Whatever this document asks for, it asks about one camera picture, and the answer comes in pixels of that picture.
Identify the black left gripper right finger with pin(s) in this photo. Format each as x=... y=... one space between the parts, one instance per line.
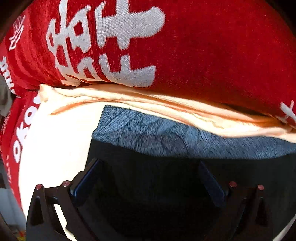
x=241 y=204

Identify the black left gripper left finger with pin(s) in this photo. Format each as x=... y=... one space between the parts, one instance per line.
x=54 y=210

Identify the black pants with grey trim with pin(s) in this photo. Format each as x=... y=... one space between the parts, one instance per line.
x=149 y=184

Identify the peach seat cloth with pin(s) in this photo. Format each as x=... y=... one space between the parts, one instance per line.
x=57 y=144

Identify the grey-beige clothes pile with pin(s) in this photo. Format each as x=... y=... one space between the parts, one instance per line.
x=5 y=98

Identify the red sofa cover with characters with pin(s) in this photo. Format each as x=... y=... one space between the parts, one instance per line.
x=240 y=54

